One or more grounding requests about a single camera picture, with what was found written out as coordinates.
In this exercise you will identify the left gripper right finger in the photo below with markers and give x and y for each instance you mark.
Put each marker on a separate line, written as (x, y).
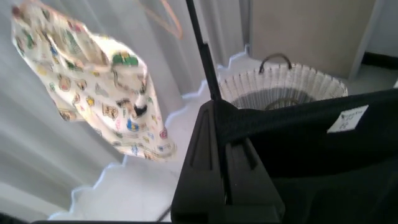
(248, 193)

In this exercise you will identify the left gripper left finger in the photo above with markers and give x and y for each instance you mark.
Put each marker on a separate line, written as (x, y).
(199, 186)

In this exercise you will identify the black garment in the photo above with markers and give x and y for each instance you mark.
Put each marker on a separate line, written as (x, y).
(311, 146)

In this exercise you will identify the cream printed garment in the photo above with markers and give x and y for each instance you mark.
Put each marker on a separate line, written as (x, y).
(93, 87)

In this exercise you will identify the white laundry basket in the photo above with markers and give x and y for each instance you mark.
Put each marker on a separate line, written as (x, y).
(280, 81)

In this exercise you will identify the black clothes rack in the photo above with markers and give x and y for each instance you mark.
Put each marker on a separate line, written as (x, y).
(205, 56)

